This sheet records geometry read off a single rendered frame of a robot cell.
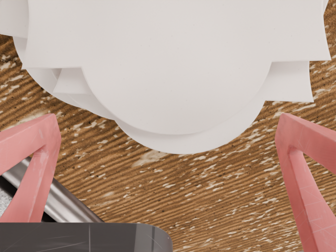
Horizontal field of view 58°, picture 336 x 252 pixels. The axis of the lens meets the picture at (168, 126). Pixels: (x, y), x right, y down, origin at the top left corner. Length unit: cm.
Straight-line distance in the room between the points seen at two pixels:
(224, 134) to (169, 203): 12
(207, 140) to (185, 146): 1
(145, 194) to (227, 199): 7
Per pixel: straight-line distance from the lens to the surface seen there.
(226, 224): 30
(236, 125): 16
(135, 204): 27
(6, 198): 33
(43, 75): 18
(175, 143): 16
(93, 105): 17
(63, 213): 32
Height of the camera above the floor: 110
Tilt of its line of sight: 53 degrees down
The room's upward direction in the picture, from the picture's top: 178 degrees clockwise
